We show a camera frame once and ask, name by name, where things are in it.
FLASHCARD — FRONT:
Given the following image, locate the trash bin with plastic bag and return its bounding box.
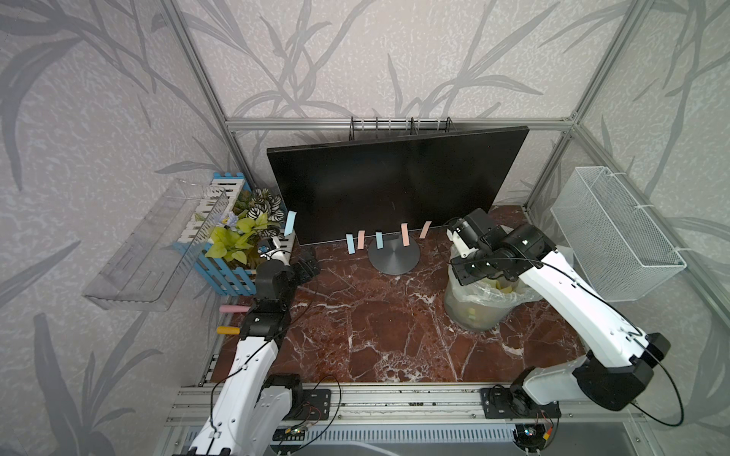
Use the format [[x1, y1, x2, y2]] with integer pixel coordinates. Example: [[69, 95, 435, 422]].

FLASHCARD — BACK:
[[443, 224, 563, 333]]

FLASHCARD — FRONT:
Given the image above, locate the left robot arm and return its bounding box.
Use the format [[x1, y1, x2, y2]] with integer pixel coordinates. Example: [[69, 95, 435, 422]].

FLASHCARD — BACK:
[[184, 249, 321, 455]]

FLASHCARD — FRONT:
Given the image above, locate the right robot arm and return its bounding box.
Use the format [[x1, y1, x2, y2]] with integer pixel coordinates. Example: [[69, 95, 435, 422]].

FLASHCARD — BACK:
[[447, 209, 671, 417]]

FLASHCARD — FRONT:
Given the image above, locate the round grey monitor stand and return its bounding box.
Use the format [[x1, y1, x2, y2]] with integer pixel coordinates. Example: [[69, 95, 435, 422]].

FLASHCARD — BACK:
[[368, 234, 420, 276]]

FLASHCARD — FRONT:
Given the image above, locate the pink sticky note pad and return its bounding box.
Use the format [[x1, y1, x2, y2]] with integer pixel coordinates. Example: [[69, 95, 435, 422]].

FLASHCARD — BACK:
[[219, 305, 250, 314]]

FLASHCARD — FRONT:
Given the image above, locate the black flat monitor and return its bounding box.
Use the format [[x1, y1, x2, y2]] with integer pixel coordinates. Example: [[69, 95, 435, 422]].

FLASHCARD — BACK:
[[267, 125, 530, 245]]

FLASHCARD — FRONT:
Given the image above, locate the yellow sticky note pad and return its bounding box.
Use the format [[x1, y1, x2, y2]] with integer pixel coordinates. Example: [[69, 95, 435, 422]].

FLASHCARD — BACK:
[[216, 326, 241, 336]]

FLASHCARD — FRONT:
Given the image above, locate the green potted plant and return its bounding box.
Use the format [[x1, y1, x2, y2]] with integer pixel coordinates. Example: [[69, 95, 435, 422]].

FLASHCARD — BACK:
[[205, 189, 285, 269]]

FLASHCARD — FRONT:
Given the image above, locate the blue white slatted crate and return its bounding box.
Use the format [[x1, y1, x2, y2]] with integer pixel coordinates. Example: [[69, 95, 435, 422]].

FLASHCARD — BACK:
[[172, 172, 298, 298]]

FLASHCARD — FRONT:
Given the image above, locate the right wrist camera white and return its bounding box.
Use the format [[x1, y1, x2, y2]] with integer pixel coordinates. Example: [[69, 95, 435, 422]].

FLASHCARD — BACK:
[[447, 230, 476, 258]]

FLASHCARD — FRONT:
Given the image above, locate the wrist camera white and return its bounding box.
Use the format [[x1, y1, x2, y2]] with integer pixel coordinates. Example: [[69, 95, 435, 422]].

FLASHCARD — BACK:
[[447, 230, 476, 258], [266, 237, 290, 265]]

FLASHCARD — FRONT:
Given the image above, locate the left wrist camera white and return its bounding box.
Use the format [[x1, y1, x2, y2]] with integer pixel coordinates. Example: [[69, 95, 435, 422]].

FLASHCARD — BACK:
[[266, 237, 290, 265]]

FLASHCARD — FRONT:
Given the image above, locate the black wire rack behind monitor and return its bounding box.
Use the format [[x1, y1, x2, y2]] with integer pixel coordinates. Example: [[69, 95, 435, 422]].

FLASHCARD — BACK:
[[348, 117, 456, 141]]

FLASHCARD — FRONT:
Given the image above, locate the white wire mesh basket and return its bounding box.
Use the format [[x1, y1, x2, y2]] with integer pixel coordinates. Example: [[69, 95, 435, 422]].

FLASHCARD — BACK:
[[551, 166, 686, 302]]

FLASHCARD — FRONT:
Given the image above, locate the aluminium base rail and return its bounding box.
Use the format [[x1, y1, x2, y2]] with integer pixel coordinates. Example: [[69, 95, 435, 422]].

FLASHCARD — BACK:
[[163, 382, 647, 427]]

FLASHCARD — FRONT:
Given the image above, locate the clear acrylic wall shelf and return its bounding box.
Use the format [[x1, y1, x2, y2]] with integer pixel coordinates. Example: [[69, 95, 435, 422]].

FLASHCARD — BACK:
[[83, 180, 228, 312]]

